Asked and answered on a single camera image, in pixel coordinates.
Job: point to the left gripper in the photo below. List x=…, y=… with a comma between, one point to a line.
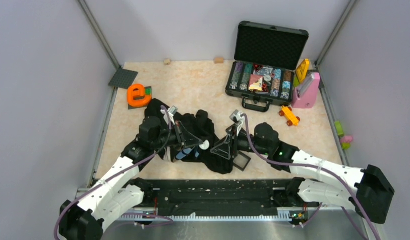
x=179, y=132

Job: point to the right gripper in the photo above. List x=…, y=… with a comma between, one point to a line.
x=224, y=148

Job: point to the black printed t-shirt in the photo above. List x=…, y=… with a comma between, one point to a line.
x=202, y=127

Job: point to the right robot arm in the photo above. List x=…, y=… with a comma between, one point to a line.
x=365, y=190

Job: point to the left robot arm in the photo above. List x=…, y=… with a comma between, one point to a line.
x=90, y=215

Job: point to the orange tape dispenser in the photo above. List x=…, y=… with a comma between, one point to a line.
x=137, y=95

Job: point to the yellow toy car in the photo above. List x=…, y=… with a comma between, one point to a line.
x=291, y=118

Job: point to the small wooden block left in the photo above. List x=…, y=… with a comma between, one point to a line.
x=167, y=61

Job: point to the small wooden block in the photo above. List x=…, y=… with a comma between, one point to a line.
x=218, y=60
x=167, y=61

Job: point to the small wooden block right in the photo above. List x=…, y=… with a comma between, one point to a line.
x=218, y=60

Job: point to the dark grey lego baseplate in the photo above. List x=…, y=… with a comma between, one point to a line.
x=123, y=78

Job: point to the pink box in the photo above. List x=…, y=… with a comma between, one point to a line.
x=305, y=94

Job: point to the black poker chip case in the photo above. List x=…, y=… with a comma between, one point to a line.
x=265, y=60

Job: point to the yellow toy piece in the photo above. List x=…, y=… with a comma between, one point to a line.
x=301, y=72

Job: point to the green and pink toy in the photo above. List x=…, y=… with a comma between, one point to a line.
x=344, y=139

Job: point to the lower black square frame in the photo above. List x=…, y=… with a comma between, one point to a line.
x=241, y=162

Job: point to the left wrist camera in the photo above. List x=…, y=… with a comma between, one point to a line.
x=171, y=111

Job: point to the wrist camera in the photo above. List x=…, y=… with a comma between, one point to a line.
x=171, y=111
x=237, y=117

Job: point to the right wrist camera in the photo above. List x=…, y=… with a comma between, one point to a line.
x=237, y=117

